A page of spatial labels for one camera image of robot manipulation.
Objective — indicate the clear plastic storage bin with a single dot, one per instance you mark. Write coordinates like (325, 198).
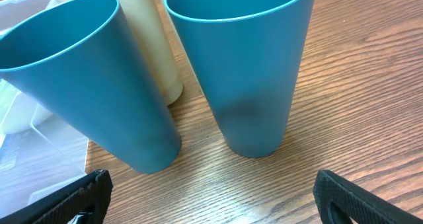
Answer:
(40, 153)

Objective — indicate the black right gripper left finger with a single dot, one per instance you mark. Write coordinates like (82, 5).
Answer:
(87, 198)

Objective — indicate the tall blue cup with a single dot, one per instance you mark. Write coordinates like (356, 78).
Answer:
(246, 55)
(80, 61)

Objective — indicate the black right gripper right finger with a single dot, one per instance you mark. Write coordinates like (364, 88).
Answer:
(340, 201)

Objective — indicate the tall blue cup left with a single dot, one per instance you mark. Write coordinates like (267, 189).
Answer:
(80, 61)

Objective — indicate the tall cream cup right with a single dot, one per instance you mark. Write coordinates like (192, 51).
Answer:
(178, 38)

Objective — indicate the tall blue cup right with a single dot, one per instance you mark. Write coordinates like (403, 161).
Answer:
(246, 55)

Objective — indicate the tall cream cup left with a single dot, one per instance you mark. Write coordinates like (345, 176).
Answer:
(145, 21)

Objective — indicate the tall cream cup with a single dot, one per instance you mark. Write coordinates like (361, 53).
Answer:
(145, 21)
(178, 38)

